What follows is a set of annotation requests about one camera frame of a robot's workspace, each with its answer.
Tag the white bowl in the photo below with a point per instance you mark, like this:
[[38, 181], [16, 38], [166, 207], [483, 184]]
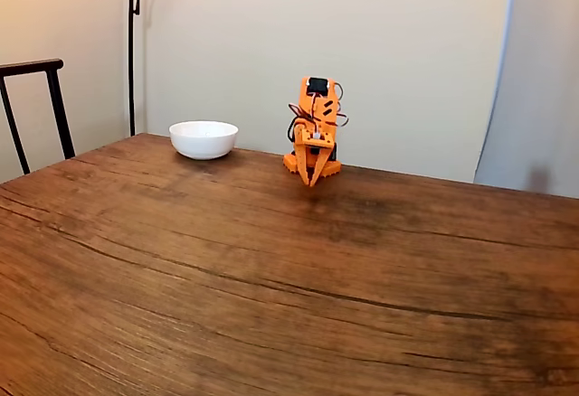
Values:
[[203, 140]]

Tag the black floor lamp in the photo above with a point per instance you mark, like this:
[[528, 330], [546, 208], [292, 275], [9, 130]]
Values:
[[131, 52]]

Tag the black wooden chair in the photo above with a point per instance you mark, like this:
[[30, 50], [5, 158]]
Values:
[[54, 93]]

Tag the black table clamp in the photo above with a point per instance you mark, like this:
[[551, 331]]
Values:
[[336, 153]]

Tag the pale grey curtain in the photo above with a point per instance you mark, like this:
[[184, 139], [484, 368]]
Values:
[[534, 75]]

